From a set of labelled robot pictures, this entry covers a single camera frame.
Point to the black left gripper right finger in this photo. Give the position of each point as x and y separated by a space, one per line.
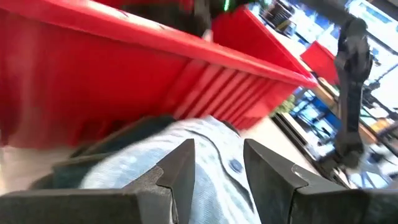
311 205

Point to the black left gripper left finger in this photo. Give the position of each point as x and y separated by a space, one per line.
124 205

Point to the black garment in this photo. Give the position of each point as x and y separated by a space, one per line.
171 15

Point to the black trousers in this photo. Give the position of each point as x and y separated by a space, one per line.
124 137

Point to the blue striped garment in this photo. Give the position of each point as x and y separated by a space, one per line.
214 161

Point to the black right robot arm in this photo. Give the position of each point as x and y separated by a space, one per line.
353 93

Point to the red ribbed plastic bin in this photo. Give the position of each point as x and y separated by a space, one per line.
93 77

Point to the black aluminium rig frame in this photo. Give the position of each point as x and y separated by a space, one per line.
311 149

